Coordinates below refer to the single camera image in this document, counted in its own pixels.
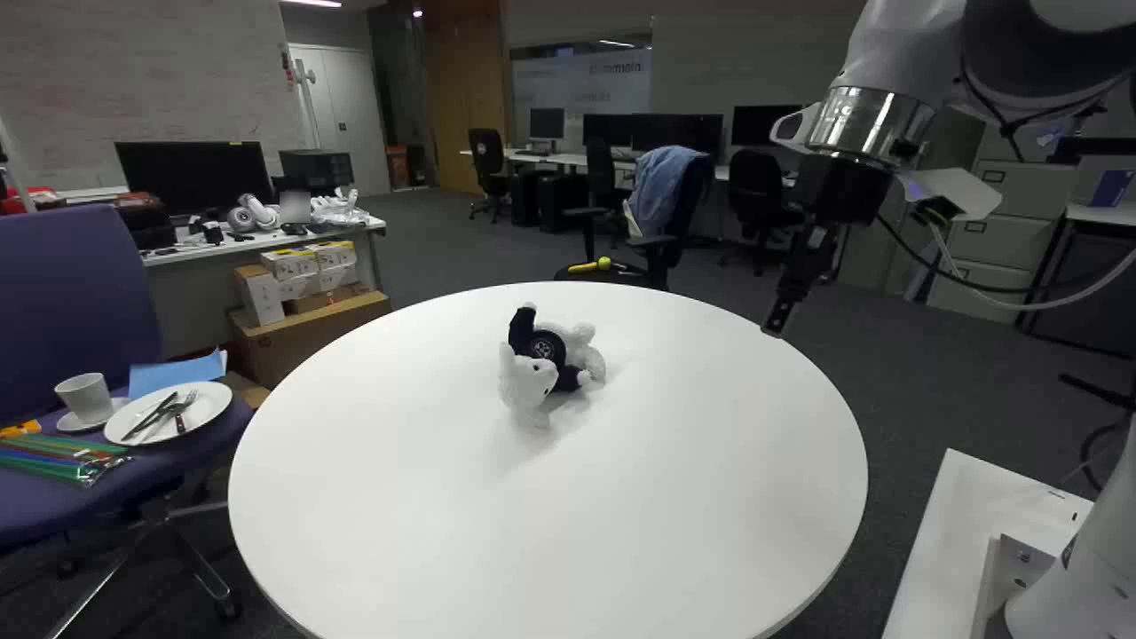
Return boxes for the black office chair yellow item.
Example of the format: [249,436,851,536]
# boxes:
[558,145,713,290]

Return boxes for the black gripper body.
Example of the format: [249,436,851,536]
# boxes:
[795,155,893,225]

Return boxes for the round white table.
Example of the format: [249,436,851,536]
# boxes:
[229,280,869,639]

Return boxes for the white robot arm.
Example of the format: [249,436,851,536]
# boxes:
[763,0,1136,337]

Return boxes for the blue paper sheet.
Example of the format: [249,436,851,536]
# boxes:
[128,349,229,399]

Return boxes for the black computer monitor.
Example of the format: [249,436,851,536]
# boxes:
[119,143,269,214]

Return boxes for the white cup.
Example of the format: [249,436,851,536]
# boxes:
[53,373,113,421]

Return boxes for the black and white stuffed toy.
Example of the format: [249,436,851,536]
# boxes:
[498,305,609,412]

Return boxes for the white plate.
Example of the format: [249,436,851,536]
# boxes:
[103,382,234,446]

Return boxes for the white saucer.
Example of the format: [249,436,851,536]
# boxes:
[57,406,119,434]

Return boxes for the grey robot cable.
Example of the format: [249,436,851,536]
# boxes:
[875,208,1136,317]

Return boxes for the grey filing cabinet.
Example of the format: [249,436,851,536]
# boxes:
[929,155,1136,324]

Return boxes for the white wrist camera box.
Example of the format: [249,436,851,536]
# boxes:
[897,166,1002,225]

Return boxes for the cardboard box under desk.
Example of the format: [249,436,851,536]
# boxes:
[232,290,390,386]

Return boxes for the blue jacket on chair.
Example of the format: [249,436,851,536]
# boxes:
[630,145,713,237]

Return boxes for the green pencils bundle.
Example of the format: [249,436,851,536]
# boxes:
[0,436,128,486]

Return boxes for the purple office chair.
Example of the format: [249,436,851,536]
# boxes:
[0,201,257,632]

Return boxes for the white robot base platform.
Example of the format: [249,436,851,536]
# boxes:
[881,446,1089,639]

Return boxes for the grey desk with clutter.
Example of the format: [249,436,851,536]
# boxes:
[144,215,387,357]

